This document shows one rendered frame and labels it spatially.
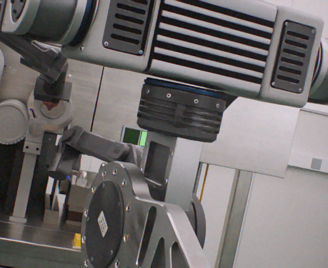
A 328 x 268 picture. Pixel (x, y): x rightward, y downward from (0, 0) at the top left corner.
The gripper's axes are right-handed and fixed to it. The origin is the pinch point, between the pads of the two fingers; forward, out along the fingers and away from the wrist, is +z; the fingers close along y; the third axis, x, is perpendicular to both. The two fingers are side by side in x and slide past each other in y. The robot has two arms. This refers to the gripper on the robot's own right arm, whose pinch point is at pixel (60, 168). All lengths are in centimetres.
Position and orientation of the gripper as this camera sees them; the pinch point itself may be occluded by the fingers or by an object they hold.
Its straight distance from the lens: 214.9
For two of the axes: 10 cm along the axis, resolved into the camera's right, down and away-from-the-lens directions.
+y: 9.6, 1.9, 1.9
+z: -2.5, 4.1, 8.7
